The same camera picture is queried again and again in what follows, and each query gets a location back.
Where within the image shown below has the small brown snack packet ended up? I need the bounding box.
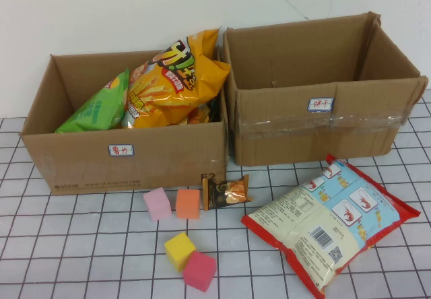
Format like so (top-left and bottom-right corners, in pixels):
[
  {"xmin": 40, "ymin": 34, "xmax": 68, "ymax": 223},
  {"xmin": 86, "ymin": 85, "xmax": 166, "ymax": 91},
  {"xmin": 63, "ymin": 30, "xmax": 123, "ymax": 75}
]
[{"xmin": 201, "ymin": 174, "xmax": 254, "ymax": 211}]

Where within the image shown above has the orange foam cube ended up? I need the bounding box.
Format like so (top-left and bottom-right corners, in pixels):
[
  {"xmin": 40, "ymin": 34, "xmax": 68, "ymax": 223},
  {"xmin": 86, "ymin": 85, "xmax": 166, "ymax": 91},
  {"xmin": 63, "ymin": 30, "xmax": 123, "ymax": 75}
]
[{"xmin": 175, "ymin": 189, "xmax": 202, "ymax": 220}]

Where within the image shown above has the red shrimp cracker bag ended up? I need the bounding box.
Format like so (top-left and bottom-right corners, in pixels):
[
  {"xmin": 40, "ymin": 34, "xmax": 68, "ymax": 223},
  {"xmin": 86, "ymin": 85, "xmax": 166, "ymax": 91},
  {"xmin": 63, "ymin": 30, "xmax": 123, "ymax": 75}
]
[{"xmin": 240, "ymin": 153, "xmax": 421, "ymax": 299}]

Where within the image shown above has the small orange snack packet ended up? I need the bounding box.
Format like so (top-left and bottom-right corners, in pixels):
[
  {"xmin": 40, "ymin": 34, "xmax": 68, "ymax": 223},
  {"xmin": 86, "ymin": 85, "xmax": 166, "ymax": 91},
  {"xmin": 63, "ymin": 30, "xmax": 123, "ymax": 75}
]
[{"xmin": 187, "ymin": 96, "xmax": 222, "ymax": 125}]

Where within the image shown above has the yellow fries snack bag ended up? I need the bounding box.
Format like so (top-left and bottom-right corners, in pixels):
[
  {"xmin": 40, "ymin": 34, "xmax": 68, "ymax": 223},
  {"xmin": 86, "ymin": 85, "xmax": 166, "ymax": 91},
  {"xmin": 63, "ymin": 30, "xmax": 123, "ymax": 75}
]
[{"xmin": 121, "ymin": 28, "xmax": 232, "ymax": 129}]

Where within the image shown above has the taped cardboard box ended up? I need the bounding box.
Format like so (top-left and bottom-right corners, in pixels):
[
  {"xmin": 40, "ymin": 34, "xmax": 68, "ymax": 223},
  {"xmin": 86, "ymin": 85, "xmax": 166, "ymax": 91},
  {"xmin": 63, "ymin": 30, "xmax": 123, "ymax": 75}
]
[{"xmin": 222, "ymin": 11, "xmax": 429, "ymax": 167}]

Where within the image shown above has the clear packing tape strip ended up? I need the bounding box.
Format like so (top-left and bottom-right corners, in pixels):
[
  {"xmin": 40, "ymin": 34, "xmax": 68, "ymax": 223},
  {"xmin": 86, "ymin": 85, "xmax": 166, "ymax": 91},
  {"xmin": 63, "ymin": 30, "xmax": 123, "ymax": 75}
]
[{"xmin": 237, "ymin": 108, "xmax": 408, "ymax": 140}]

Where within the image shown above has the light pink foam cube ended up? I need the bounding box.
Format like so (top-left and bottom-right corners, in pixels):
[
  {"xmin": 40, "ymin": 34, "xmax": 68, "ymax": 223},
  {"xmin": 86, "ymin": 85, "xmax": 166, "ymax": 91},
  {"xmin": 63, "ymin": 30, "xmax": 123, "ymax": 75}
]
[{"xmin": 143, "ymin": 187, "xmax": 172, "ymax": 222}]

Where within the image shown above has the white label on F2 box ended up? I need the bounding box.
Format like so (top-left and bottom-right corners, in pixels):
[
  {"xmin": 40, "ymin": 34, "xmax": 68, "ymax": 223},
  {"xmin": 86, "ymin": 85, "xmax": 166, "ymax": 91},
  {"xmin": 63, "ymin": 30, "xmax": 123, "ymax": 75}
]
[{"xmin": 107, "ymin": 143, "xmax": 135, "ymax": 158}]

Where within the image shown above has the white label on taped box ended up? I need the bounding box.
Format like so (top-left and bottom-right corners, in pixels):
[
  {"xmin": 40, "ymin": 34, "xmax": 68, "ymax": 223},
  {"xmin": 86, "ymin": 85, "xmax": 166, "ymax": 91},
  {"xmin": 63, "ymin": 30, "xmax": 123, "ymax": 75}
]
[{"xmin": 308, "ymin": 96, "xmax": 334, "ymax": 112}]

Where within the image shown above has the yellow foam cube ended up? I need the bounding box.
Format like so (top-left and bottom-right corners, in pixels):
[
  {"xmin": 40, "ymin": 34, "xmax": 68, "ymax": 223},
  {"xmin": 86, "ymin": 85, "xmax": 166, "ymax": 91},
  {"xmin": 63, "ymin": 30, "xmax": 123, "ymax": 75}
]
[{"xmin": 164, "ymin": 232, "xmax": 197, "ymax": 273}]

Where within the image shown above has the green chips bag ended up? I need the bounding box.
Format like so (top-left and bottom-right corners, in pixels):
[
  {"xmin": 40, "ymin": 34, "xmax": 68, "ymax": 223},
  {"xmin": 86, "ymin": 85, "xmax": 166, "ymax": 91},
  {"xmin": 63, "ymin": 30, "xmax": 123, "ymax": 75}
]
[{"xmin": 55, "ymin": 68, "xmax": 131, "ymax": 134}]

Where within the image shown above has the cardboard box with F2 print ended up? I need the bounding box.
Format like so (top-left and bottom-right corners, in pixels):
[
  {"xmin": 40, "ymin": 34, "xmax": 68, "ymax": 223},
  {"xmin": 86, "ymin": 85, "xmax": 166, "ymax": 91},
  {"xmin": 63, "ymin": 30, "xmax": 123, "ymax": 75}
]
[{"xmin": 19, "ymin": 50, "xmax": 230, "ymax": 196}]

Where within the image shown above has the dark pink foam cube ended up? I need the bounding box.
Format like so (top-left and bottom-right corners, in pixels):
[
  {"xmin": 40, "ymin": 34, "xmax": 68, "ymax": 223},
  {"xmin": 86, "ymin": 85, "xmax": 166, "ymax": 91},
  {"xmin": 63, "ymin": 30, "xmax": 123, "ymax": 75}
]
[{"xmin": 183, "ymin": 251, "xmax": 218, "ymax": 292}]

